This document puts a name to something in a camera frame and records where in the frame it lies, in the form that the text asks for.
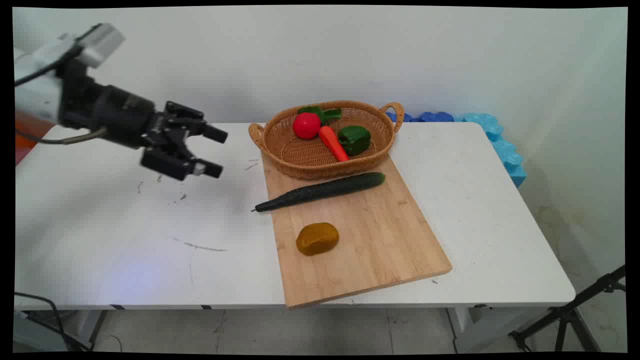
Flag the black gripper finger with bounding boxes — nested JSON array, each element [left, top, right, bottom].
[[139, 144, 224, 182], [164, 101, 229, 145]]

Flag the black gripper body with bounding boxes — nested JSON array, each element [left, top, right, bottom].
[[91, 84, 170, 150]]

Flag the dark green cucumber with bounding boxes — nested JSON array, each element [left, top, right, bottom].
[[251, 172, 386, 214]]

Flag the orange box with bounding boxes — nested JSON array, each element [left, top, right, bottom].
[[14, 110, 57, 166]]

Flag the woven wicker basket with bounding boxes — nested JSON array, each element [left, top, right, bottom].
[[248, 100, 405, 181]]

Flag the green leafy toy vegetable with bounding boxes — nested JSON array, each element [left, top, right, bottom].
[[298, 105, 343, 126]]

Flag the orange toy carrot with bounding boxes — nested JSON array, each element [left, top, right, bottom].
[[318, 126, 350, 163]]

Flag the green toy bell pepper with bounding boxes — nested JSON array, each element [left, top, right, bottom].
[[337, 125, 372, 157]]

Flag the brown toy potato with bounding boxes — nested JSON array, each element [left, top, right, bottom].
[[295, 222, 340, 257]]

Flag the wooden cutting board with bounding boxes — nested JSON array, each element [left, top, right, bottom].
[[261, 152, 454, 310]]

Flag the light blue foam piece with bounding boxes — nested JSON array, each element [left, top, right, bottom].
[[462, 112, 528, 189]]

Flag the white table leg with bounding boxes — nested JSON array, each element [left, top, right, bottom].
[[446, 304, 531, 354]]

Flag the black tripod stand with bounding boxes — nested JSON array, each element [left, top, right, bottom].
[[508, 264, 627, 353]]

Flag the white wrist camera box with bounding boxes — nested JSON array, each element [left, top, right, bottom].
[[33, 22, 126, 70]]

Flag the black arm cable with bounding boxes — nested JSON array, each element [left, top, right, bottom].
[[14, 47, 108, 146]]

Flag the black floor cable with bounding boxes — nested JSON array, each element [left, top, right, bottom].
[[14, 292, 95, 352]]

